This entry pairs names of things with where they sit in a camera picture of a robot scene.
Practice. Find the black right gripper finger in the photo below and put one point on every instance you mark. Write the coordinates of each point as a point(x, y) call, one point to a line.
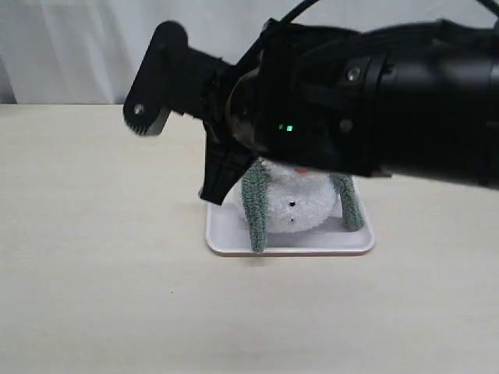
point(225, 162)

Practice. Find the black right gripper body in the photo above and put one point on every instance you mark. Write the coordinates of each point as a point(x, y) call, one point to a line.
point(299, 97)

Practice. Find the green fuzzy scarf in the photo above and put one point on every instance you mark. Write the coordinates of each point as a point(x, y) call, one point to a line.
point(352, 218)

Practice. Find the white rectangular plastic tray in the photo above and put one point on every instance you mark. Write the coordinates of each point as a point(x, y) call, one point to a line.
point(227, 235)

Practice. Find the white plush snowman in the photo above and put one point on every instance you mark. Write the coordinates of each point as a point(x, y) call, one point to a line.
point(274, 198)

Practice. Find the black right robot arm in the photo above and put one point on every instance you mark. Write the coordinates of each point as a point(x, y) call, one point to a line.
point(417, 99)

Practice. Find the white backdrop curtain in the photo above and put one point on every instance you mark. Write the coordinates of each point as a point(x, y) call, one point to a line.
point(87, 52)

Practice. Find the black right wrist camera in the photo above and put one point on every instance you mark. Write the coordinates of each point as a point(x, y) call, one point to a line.
point(172, 77)

